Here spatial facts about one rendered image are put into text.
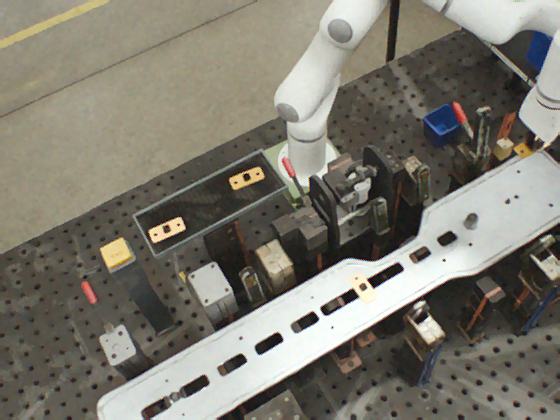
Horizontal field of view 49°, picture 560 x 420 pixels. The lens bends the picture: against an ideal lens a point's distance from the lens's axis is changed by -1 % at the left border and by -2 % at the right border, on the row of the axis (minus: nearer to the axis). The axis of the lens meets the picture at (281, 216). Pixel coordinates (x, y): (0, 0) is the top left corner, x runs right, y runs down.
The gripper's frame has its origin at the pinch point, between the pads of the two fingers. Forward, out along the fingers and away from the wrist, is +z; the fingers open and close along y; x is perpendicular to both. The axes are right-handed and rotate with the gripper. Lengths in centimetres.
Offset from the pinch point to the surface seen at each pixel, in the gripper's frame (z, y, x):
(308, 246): 23, -16, -53
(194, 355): 27, -7, -91
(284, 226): 17, -21, -56
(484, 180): 27.3, -8.8, -0.9
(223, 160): 57, -77, -52
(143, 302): 35, -31, -97
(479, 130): 10.9, -14.6, -1.7
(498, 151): 23.5, -12.5, 6.2
